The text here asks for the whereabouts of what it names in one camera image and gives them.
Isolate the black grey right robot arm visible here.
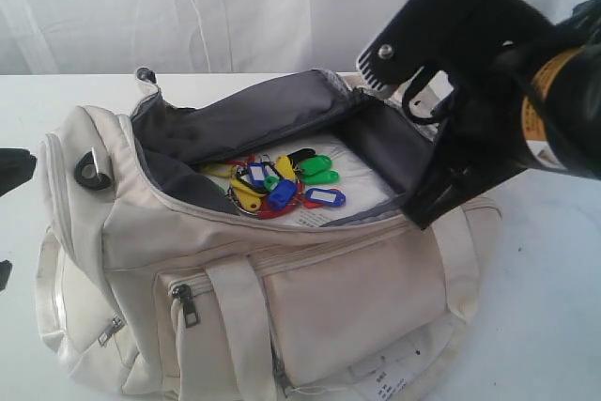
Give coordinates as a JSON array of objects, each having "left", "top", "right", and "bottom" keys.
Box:
[{"left": 401, "top": 0, "right": 600, "bottom": 228}]

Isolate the cream duffel bag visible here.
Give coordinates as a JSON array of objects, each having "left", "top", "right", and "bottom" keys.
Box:
[{"left": 36, "top": 69, "right": 501, "bottom": 400}]

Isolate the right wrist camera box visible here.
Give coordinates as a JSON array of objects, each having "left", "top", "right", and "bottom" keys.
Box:
[{"left": 356, "top": 0, "right": 585, "bottom": 97}]

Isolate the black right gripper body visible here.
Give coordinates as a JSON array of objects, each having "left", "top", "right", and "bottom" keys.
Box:
[{"left": 431, "top": 57, "right": 563, "bottom": 194}]

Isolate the white paper tag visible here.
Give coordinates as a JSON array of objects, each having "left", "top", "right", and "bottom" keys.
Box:
[{"left": 348, "top": 349, "right": 455, "bottom": 400}]

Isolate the clear plastic packet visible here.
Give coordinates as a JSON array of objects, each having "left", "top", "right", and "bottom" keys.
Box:
[{"left": 196, "top": 133, "right": 400, "bottom": 228}]

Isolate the colourful key tag bunch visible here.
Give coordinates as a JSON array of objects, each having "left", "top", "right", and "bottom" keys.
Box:
[{"left": 198, "top": 147, "right": 347, "bottom": 220}]

